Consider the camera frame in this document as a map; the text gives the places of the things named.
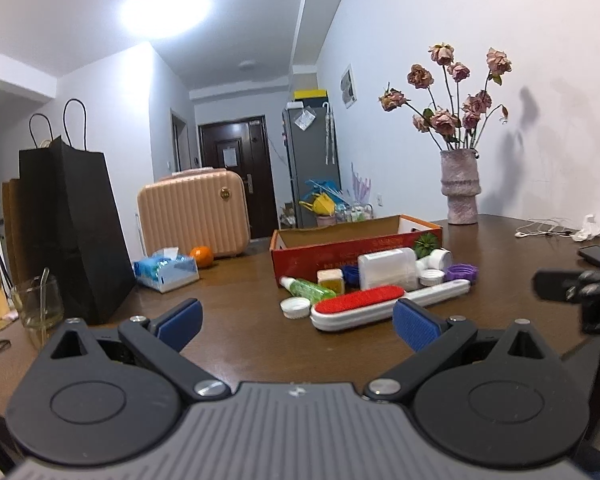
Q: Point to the dried pink roses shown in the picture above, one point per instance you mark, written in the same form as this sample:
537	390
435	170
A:
459	122

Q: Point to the yellow box on fridge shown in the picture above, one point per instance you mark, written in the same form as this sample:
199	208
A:
310	94

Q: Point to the black smartphone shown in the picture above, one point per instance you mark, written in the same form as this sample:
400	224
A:
590	254

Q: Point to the white pipe fitting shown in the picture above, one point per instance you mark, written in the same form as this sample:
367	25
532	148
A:
439	259

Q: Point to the blue round lid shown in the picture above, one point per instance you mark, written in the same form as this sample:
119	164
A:
351	275

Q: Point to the purple ribbed bottle cap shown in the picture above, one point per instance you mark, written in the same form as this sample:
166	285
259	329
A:
461	271

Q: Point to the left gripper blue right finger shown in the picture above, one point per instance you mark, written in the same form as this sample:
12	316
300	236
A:
436	343

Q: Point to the yellow watering can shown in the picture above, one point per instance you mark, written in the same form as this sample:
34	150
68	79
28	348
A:
322	205

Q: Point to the white round lid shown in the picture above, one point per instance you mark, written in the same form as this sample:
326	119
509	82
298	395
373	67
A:
294	308

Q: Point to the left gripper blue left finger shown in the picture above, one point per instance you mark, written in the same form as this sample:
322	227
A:
157	345

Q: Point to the clear glass cup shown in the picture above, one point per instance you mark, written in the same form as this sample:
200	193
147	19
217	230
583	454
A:
39	306

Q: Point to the blue tissue pack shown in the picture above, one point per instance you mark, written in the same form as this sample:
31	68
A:
166	270

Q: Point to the white threaded bottle cap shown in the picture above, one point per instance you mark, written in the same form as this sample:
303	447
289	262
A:
431	277

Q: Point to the grey refrigerator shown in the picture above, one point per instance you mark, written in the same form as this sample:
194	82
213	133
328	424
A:
312	155

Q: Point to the small yellow cube box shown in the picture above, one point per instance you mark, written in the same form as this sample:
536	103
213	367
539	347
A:
332	279

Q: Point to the orange fruit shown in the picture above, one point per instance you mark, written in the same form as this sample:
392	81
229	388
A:
203	256

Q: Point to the pink textured vase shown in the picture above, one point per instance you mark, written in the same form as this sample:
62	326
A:
460	185

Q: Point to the pink ribbed suitcase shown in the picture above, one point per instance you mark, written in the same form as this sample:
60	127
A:
198	207

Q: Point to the red cardboard pumpkin box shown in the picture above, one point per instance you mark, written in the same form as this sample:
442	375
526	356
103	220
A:
301	253

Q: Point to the red white lint brush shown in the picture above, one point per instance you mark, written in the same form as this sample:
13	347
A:
374	305

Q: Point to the black paper bag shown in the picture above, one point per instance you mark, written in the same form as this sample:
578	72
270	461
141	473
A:
71	226

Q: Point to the green spray bottle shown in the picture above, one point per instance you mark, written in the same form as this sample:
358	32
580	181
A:
313	292

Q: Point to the crumpled white tissue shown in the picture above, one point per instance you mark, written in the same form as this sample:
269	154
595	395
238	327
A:
590	229

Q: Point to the translucent white plastic container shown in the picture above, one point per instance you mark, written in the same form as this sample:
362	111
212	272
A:
390	267

